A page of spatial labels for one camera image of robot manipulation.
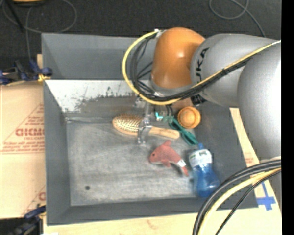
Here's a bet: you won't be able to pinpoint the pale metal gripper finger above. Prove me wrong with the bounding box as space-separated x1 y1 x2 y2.
136 124 146 145
143 117 153 143

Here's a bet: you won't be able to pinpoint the wooden hairbrush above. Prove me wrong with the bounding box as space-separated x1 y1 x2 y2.
112 113 181 141

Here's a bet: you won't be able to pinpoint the red toy fish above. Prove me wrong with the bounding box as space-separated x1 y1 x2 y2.
148 140 189 177

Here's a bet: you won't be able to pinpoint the green sunglasses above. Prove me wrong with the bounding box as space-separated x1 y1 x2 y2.
168 115 199 146

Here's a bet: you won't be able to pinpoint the orange ball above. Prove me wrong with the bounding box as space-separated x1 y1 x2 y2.
177 106 201 129

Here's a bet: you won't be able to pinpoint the grey metal bin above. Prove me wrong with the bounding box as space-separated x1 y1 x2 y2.
41 32 259 225

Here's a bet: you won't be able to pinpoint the blue plastic bottle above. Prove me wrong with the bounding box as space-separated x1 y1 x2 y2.
187 142 221 198

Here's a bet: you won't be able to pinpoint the brown cardboard board, red print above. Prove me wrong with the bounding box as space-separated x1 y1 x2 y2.
0 54 262 220

